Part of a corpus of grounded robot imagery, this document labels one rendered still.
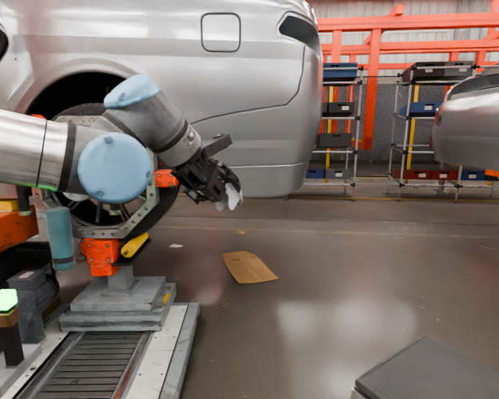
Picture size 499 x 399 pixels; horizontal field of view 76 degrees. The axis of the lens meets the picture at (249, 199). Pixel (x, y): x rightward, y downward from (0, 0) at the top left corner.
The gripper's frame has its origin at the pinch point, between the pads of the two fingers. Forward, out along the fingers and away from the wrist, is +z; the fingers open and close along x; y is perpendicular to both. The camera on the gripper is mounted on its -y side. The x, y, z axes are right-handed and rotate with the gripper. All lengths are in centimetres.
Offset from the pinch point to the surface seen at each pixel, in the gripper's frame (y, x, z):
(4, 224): 2, -128, -4
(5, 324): 40, -53, -10
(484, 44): -647, 112, 407
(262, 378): 29, -34, 89
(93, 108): -49, -85, -16
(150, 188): -26, -67, 17
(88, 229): -6, -95, 16
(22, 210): 3, -91, -12
